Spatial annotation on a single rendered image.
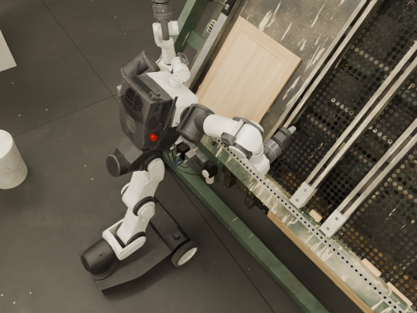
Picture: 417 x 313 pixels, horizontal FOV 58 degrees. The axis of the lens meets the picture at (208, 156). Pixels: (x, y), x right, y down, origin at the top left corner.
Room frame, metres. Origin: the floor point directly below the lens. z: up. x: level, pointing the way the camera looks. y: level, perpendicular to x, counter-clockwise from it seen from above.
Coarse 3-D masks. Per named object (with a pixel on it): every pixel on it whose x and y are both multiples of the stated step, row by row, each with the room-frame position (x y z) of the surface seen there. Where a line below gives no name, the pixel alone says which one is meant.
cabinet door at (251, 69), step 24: (240, 24) 1.75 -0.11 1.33; (240, 48) 1.66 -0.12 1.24; (264, 48) 1.59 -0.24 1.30; (216, 72) 1.62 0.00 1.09; (240, 72) 1.56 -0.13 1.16; (264, 72) 1.51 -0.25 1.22; (288, 72) 1.45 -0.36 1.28; (216, 96) 1.52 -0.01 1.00; (240, 96) 1.47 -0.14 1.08; (264, 96) 1.41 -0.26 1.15
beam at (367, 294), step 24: (216, 144) 1.29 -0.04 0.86; (240, 168) 1.15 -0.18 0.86; (264, 192) 1.01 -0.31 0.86; (288, 216) 0.89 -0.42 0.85; (312, 240) 0.77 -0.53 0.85; (336, 240) 0.76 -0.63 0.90; (336, 264) 0.66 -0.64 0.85; (360, 264) 0.65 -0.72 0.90; (360, 288) 0.56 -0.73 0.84; (384, 288) 0.55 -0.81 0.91; (384, 312) 0.47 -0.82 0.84; (408, 312) 0.46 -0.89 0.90
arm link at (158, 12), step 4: (152, 0) 1.58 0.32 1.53; (156, 0) 1.57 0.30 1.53; (160, 0) 1.57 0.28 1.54; (164, 0) 1.57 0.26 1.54; (168, 0) 1.57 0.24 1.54; (156, 4) 1.57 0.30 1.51; (160, 4) 1.56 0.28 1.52; (164, 4) 1.57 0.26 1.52; (168, 4) 1.57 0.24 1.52; (156, 8) 1.55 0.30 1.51; (160, 8) 1.55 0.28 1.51; (164, 8) 1.55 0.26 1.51; (168, 8) 1.56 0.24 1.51; (156, 12) 1.55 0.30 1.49; (160, 12) 1.54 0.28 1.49; (164, 12) 1.55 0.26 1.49; (168, 12) 1.55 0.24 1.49
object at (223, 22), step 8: (240, 0) 1.85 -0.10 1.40; (232, 8) 1.82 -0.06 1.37; (224, 16) 1.81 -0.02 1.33; (232, 16) 1.82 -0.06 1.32; (216, 24) 1.80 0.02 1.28; (224, 24) 1.78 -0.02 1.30; (216, 32) 1.77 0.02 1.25; (208, 40) 1.75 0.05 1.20; (216, 40) 1.75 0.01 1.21; (208, 48) 1.72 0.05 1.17; (200, 56) 1.71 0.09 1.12; (208, 56) 1.71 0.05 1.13; (200, 64) 1.68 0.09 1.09; (192, 72) 1.67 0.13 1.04; (200, 72) 1.67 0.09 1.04; (192, 80) 1.63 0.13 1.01; (192, 88) 1.63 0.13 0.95
